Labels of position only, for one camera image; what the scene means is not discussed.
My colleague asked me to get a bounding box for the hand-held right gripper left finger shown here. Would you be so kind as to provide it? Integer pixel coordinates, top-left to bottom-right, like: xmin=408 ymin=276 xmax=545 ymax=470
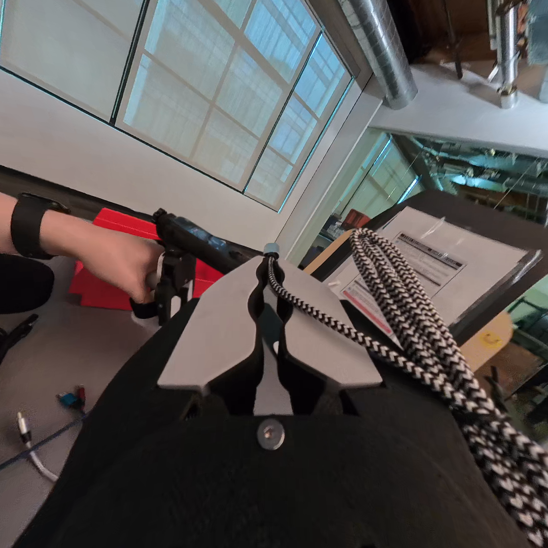
xmin=157 ymin=256 xmax=268 ymax=392

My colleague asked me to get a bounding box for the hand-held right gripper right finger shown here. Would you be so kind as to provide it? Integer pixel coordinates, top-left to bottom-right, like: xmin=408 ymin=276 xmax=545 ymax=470
xmin=273 ymin=257 xmax=383 ymax=391

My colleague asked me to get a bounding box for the black white braided usb-c cable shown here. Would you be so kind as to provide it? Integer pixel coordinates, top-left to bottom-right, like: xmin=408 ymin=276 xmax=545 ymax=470
xmin=16 ymin=229 xmax=548 ymax=548

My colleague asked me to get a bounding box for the blue braided cable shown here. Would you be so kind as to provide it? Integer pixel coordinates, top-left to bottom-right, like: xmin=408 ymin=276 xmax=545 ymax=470
xmin=0 ymin=384 xmax=91 ymax=469

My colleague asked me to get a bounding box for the person's left hand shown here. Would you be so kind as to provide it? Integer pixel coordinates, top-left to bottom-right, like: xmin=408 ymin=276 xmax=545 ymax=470
xmin=70 ymin=214 xmax=165 ymax=305

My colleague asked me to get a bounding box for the red plastic bin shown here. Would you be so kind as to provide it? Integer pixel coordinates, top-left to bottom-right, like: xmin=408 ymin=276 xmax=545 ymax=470
xmin=68 ymin=207 xmax=225 ymax=311

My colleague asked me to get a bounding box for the large grid window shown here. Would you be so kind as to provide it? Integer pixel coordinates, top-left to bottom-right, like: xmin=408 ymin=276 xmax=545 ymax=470
xmin=0 ymin=0 xmax=356 ymax=212

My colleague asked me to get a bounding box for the person's dark clothing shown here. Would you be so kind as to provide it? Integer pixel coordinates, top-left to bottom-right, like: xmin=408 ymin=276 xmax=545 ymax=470
xmin=0 ymin=253 xmax=55 ymax=315

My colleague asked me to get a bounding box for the instruction board stand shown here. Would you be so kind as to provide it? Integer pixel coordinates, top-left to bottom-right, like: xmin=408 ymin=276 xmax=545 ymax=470
xmin=300 ymin=190 xmax=548 ymax=377

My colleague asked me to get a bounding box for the silver spiral duct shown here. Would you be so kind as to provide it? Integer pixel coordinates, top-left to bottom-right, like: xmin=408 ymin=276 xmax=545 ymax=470
xmin=338 ymin=0 xmax=418 ymax=108

